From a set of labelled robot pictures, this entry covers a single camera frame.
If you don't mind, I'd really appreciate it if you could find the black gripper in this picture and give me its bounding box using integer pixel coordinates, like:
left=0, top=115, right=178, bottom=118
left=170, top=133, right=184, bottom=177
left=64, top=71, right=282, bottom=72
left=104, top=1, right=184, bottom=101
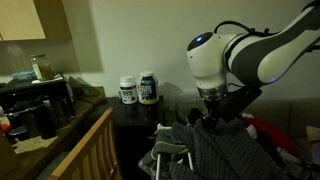
left=205, top=87, right=262, bottom=122

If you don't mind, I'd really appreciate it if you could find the dark grey waffle towel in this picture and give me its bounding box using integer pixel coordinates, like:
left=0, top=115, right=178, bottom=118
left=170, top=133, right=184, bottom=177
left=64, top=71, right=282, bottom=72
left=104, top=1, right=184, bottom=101
left=168, top=117, right=284, bottom=180

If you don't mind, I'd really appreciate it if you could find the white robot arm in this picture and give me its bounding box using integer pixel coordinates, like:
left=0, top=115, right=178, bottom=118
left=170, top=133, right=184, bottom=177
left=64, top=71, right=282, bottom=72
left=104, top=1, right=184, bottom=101
left=186, top=0, right=320, bottom=123

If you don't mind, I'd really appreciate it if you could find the white metal drying rack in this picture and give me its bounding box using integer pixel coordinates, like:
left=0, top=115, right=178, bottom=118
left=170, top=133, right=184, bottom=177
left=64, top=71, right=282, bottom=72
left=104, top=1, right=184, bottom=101
left=151, top=124, right=193, bottom=180

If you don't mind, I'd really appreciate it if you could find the red garment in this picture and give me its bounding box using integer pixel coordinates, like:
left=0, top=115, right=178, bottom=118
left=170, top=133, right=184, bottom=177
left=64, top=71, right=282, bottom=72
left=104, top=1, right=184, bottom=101
left=241, top=117, right=300, bottom=157

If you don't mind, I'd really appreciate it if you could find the grey green trimmed garment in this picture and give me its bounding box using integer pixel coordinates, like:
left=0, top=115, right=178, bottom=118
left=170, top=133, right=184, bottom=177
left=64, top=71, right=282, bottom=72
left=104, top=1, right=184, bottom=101
left=138, top=127, right=189, bottom=180

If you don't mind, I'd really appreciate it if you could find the large white supplement tub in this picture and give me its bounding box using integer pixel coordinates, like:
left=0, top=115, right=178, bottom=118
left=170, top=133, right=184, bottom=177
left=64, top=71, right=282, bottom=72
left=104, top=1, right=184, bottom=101
left=137, top=71, right=159, bottom=105

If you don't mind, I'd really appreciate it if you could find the black side table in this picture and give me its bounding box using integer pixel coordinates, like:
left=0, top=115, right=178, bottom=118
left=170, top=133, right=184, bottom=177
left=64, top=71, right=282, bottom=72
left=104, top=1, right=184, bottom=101
left=107, top=96, right=166, bottom=180

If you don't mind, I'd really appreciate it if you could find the small white supplement tub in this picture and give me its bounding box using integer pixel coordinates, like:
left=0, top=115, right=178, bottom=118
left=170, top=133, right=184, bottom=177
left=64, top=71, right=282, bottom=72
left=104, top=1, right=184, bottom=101
left=120, top=76, right=137, bottom=104

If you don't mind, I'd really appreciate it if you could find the wooden chair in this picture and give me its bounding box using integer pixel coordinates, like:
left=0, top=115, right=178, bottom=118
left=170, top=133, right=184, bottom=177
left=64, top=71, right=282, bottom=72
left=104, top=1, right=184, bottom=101
left=49, top=107, right=122, bottom=180

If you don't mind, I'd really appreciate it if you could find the black kettle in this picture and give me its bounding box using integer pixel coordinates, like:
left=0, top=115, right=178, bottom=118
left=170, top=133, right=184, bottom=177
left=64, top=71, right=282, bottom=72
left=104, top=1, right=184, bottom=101
left=30, top=98, right=56, bottom=139

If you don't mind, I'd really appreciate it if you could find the glass jar on microwave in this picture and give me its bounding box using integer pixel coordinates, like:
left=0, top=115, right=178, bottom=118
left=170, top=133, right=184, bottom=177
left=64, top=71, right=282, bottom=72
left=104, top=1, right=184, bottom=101
left=31, top=54, right=55, bottom=81

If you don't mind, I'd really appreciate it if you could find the black microwave oven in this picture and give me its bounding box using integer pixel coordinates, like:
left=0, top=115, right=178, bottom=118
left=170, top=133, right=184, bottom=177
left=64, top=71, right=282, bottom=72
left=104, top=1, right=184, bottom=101
left=0, top=77, right=75, bottom=115

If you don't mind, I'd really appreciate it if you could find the upper wooden cabinet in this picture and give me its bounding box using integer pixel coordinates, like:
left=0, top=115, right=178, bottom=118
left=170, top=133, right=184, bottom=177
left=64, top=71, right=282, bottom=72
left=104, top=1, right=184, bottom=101
left=0, top=0, right=72, bottom=41

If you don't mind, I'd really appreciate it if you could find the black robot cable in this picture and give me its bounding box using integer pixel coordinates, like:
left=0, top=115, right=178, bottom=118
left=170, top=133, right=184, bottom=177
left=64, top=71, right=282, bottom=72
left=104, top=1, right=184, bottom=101
left=213, top=20, right=280, bottom=38

